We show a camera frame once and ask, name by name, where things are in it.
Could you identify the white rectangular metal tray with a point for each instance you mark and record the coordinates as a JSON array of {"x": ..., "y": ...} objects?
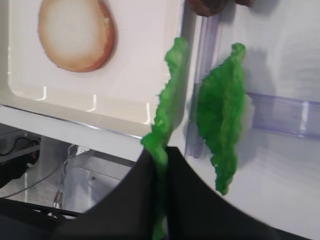
[{"x": 121, "y": 96}]

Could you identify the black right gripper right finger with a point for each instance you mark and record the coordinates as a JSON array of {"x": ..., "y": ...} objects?
[{"x": 196, "y": 212}]

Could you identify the bread slice on tray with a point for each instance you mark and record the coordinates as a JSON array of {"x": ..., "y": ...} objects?
[{"x": 76, "y": 35}]

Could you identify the right clear acrylic rack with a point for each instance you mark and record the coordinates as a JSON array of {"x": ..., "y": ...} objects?
[{"x": 282, "y": 69}]

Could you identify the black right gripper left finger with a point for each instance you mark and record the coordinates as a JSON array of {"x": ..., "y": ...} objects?
[{"x": 127, "y": 213}]

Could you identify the green lettuce leaf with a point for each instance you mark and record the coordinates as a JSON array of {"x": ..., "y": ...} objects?
[
  {"x": 219, "y": 112},
  {"x": 156, "y": 141}
]

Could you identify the left brown meat patty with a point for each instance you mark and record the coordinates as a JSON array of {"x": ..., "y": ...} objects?
[{"x": 207, "y": 8}]

